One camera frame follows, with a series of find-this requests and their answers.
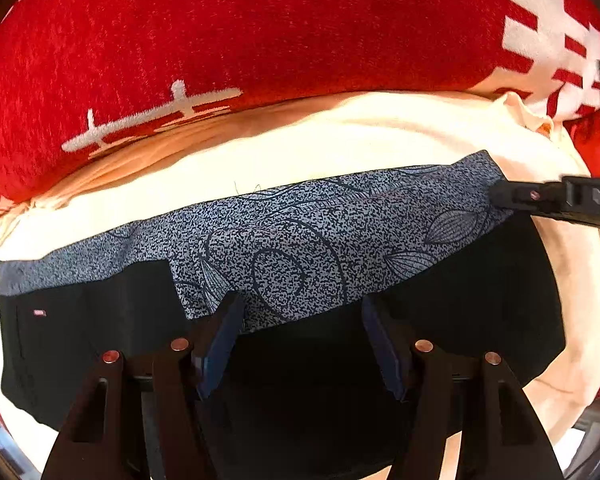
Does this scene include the black pants with blue stripes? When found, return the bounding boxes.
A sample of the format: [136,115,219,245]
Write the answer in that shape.
[0,151,567,480]

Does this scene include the red blanket with white characters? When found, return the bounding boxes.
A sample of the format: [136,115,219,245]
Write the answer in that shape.
[0,0,600,223]

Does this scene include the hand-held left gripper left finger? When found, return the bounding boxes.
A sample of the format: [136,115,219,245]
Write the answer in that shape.
[40,292,246,480]

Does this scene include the cream cloth sheet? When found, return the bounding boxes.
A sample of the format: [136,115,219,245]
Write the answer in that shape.
[0,89,600,463]

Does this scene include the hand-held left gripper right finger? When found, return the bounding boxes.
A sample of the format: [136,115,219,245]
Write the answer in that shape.
[362,297,566,480]

